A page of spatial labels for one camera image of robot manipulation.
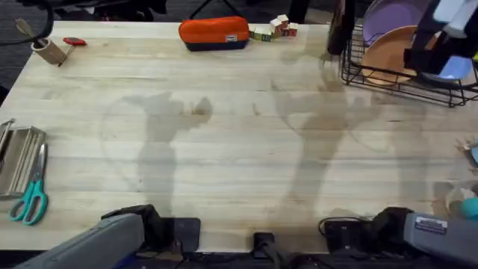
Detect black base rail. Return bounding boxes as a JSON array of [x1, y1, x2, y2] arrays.
[[119, 232, 374, 269]]

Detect dark upright object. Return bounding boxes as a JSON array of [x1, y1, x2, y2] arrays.
[[327, 0, 356, 57]]

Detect open metal box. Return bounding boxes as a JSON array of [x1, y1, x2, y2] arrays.
[[0, 118, 48, 201]]

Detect black tripod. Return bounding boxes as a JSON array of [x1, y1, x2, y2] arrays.
[[188, 0, 244, 20]]

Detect black wire dish rack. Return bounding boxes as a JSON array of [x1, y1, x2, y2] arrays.
[[340, 22, 478, 108]]

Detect cardboard tube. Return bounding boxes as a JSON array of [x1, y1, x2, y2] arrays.
[[31, 37, 66, 67]]

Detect wooden spatula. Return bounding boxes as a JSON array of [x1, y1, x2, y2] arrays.
[[15, 18, 37, 40]]

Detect blue plate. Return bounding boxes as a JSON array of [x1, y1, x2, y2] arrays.
[[420, 55, 474, 84]]

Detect black cable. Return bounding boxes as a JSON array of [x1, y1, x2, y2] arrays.
[[0, 0, 55, 48]]

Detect toy blocks on green board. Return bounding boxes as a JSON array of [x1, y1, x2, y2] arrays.
[[249, 13, 299, 43]]

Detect purple plate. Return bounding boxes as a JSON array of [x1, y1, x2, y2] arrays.
[[361, 0, 431, 46]]

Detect tan plate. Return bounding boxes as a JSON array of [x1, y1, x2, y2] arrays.
[[359, 25, 438, 86]]

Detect clear tub with toys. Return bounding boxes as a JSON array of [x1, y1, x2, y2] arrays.
[[445, 182, 478, 222]]

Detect teal handled scissors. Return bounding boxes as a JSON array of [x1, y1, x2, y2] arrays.
[[7, 143, 49, 226]]

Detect orange and navy zip bag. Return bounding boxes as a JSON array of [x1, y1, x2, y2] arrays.
[[178, 16, 251, 52]]

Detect red handled tool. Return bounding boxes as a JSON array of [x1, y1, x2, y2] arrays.
[[57, 37, 88, 68]]

